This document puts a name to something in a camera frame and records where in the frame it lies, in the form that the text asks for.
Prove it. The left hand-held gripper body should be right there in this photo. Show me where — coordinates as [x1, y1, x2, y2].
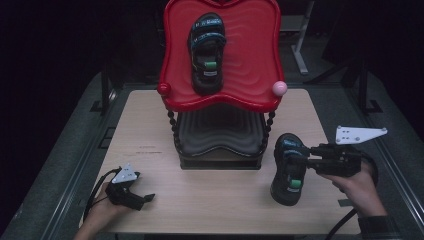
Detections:
[105, 162, 148, 212]

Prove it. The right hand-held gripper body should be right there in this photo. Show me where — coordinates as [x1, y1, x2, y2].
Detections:
[316, 125, 389, 178]

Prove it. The black sandal with blue straps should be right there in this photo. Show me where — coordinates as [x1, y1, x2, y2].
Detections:
[269, 132, 312, 207]
[188, 12, 228, 96]

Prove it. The red and black shoe rack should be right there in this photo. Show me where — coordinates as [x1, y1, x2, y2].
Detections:
[156, 0, 289, 171]

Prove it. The person's left hand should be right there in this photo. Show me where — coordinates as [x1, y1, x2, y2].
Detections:
[86, 181, 133, 225]

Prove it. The person's right hand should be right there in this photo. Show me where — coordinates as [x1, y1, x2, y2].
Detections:
[321, 161, 388, 220]

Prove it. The black metal stand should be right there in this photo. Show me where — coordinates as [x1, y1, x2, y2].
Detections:
[357, 64, 384, 117]

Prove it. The grey metal stand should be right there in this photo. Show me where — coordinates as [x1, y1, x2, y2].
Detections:
[279, 0, 316, 76]

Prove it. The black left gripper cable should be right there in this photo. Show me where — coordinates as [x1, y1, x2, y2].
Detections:
[82, 167, 122, 222]

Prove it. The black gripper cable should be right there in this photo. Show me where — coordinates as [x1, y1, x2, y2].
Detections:
[82, 167, 122, 222]
[324, 151, 380, 240]

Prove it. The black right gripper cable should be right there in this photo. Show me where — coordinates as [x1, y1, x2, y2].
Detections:
[324, 151, 380, 240]

